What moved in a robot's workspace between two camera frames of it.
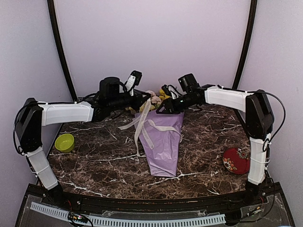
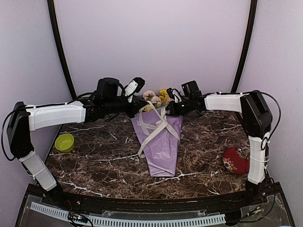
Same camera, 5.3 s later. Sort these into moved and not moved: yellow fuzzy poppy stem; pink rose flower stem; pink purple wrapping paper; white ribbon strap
Moved: white ribbon strap
Not moved: pink purple wrapping paper; pink rose flower stem; yellow fuzzy poppy stem
